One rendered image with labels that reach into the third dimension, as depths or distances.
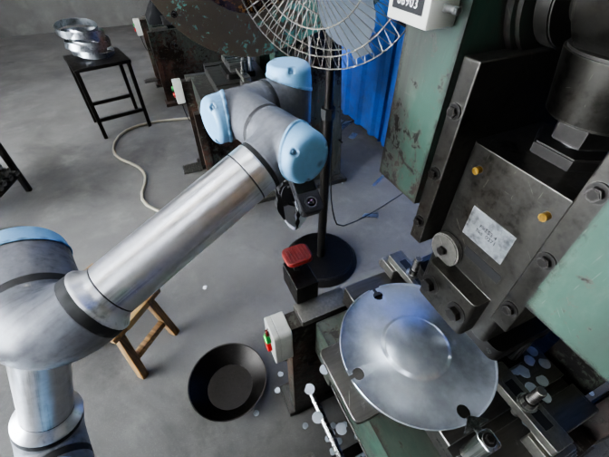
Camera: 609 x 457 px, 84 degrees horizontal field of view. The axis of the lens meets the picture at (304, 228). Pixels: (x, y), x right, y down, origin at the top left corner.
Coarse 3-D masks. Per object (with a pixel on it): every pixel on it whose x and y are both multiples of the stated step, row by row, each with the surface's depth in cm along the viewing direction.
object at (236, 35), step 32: (160, 0) 120; (192, 0) 124; (224, 0) 134; (192, 32) 130; (224, 32) 134; (256, 32) 139; (288, 32) 144; (320, 32) 176; (224, 64) 192; (256, 64) 200; (320, 64) 179; (192, 96) 211; (320, 96) 192; (192, 128) 224; (320, 128) 206
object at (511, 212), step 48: (480, 144) 43; (528, 144) 43; (480, 192) 45; (528, 192) 39; (576, 192) 36; (432, 240) 55; (480, 240) 47; (528, 240) 41; (432, 288) 55; (480, 288) 50; (480, 336) 53
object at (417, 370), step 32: (384, 288) 74; (416, 288) 74; (352, 320) 68; (384, 320) 68; (416, 320) 68; (352, 352) 64; (384, 352) 63; (416, 352) 63; (448, 352) 63; (480, 352) 64; (384, 384) 59; (416, 384) 59; (448, 384) 59; (480, 384) 59; (416, 416) 56; (448, 416) 56
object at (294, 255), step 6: (294, 246) 86; (300, 246) 86; (306, 246) 86; (282, 252) 85; (288, 252) 85; (294, 252) 85; (300, 252) 85; (306, 252) 85; (288, 258) 83; (294, 258) 83; (300, 258) 83; (306, 258) 83; (312, 258) 84; (288, 264) 82; (294, 264) 82; (300, 264) 83
